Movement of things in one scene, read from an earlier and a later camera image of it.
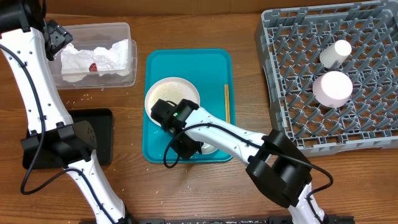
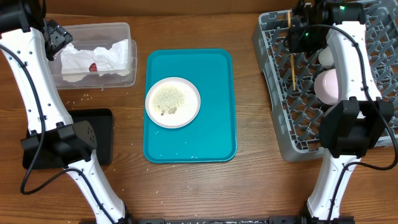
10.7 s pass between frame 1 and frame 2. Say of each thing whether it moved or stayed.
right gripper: moved
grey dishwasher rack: stayed
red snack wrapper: stayed
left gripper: stayed
